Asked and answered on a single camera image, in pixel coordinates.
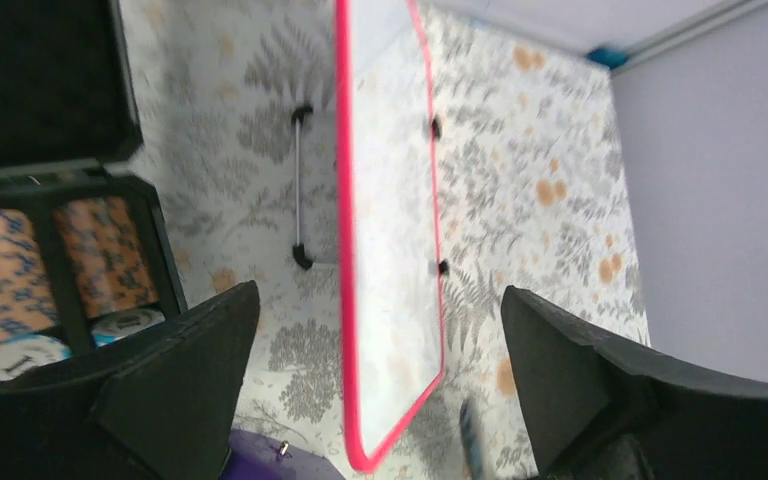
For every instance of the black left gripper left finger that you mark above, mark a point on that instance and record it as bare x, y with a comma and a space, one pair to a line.
158, 404

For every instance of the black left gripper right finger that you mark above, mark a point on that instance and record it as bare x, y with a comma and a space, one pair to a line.
598, 405

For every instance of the grey eraser cloth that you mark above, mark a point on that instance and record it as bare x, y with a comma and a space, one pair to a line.
472, 441

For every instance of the pink framed whiteboard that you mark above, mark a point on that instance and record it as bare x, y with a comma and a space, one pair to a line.
388, 224

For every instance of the blue poker chip stack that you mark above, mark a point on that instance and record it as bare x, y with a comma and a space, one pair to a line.
118, 325

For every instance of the purple box holder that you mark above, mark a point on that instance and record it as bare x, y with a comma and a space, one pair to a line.
254, 456

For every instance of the orange poker chip stack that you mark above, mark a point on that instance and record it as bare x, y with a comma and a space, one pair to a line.
26, 300

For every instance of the black poker chip case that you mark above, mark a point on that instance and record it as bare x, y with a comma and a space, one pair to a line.
69, 124

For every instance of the blue corner bracket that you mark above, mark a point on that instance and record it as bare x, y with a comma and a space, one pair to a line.
609, 57

